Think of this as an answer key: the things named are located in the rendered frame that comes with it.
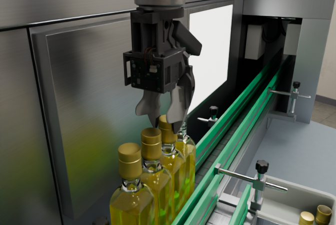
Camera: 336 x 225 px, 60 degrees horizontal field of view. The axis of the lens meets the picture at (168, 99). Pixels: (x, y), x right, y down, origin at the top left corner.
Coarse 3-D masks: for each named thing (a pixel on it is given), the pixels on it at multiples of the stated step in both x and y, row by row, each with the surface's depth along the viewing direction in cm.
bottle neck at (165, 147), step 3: (162, 144) 53; (165, 144) 53; (168, 144) 53; (171, 144) 53; (174, 144) 54; (162, 147) 53; (165, 147) 53; (168, 147) 53; (171, 147) 53; (174, 147) 54; (162, 150) 54; (165, 150) 53; (168, 150) 53; (171, 150) 54; (174, 150) 54; (162, 153) 54; (165, 153) 54; (168, 153) 54; (171, 153) 54
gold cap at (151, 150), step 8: (144, 128) 49; (152, 128) 49; (144, 136) 46; (152, 136) 46; (160, 136) 47; (144, 144) 47; (152, 144) 47; (160, 144) 48; (144, 152) 48; (152, 152) 47; (160, 152) 48
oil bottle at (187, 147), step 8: (176, 144) 58; (184, 144) 58; (192, 144) 60; (184, 152) 58; (192, 152) 60; (192, 160) 61; (192, 168) 62; (192, 176) 63; (192, 184) 64; (192, 192) 65; (184, 200) 62
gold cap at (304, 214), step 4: (304, 212) 78; (308, 212) 78; (300, 216) 77; (304, 216) 77; (308, 216) 77; (312, 216) 77; (300, 220) 77; (304, 220) 76; (308, 220) 76; (312, 220) 76; (300, 224) 77; (304, 224) 76; (308, 224) 76; (312, 224) 77
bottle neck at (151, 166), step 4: (144, 160) 49; (148, 160) 48; (152, 160) 48; (156, 160) 48; (144, 164) 49; (148, 164) 48; (152, 164) 48; (156, 164) 49; (144, 168) 49; (148, 168) 49; (152, 168) 49; (156, 168) 49
